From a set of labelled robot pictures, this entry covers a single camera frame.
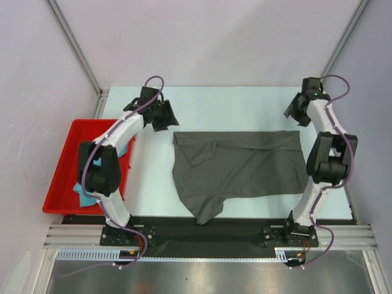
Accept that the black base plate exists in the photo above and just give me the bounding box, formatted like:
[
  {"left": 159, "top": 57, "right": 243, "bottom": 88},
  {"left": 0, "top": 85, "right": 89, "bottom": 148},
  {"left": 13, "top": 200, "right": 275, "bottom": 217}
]
[{"left": 61, "top": 215, "right": 358, "bottom": 258}]

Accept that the aluminium frame rail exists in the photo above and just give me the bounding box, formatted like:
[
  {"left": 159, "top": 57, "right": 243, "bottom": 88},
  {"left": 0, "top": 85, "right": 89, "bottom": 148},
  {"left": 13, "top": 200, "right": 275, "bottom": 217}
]
[{"left": 43, "top": 224, "right": 378, "bottom": 251}]

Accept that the dark grey t-shirt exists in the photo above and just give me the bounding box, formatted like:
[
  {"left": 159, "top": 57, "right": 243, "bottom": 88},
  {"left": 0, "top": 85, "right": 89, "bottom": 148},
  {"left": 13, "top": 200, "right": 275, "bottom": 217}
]
[{"left": 172, "top": 130, "right": 308, "bottom": 225}]

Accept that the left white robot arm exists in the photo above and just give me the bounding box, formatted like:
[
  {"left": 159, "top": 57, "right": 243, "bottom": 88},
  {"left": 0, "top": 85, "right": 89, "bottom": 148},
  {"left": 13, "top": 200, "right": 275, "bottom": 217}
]
[{"left": 77, "top": 86, "right": 179, "bottom": 245}]

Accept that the right aluminium corner post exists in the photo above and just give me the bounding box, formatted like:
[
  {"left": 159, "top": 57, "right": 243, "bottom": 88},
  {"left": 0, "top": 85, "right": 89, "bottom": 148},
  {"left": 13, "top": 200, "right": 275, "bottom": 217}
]
[{"left": 321, "top": 0, "right": 372, "bottom": 77}]

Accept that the left aluminium corner post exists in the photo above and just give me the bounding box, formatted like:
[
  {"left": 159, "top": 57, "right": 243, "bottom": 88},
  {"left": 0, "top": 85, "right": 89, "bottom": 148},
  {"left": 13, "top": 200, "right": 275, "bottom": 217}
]
[{"left": 44, "top": 0, "right": 108, "bottom": 96}]

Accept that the teal t-shirt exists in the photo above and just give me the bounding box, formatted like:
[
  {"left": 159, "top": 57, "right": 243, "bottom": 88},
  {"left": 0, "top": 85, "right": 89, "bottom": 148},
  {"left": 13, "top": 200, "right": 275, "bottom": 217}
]
[{"left": 73, "top": 144, "right": 128, "bottom": 208}]

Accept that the aluminium corner post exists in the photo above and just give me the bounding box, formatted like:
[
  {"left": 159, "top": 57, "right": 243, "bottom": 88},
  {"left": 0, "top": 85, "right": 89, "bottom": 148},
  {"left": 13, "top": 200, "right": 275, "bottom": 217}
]
[
  {"left": 321, "top": 0, "right": 372, "bottom": 77},
  {"left": 44, "top": 0, "right": 108, "bottom": 96}
]

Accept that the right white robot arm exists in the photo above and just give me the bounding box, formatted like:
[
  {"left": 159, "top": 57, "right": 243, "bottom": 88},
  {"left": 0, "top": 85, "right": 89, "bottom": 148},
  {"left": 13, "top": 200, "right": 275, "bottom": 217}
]
[{"left": 282, "top": 77, "right": 358, "bottom": 246}]

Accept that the grey slotted cable duct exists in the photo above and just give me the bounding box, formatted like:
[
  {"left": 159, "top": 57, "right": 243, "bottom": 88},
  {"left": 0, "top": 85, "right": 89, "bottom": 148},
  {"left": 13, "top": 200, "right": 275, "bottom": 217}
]
[{"left": 56, "top": 249, "right": 304, "bottom": 263}]

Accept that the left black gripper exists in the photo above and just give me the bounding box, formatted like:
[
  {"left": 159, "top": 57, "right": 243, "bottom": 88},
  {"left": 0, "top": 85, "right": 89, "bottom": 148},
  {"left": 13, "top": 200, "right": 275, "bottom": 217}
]
[{"left": 151, "top": 100, "right": 179, "bottom": 133}]

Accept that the red plastic bin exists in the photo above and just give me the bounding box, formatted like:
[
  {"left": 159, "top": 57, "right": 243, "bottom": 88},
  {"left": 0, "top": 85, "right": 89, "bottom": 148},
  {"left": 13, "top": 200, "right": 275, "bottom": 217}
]
[{"left": 42, "top": 118, "right": 137, "bottom": 215}]

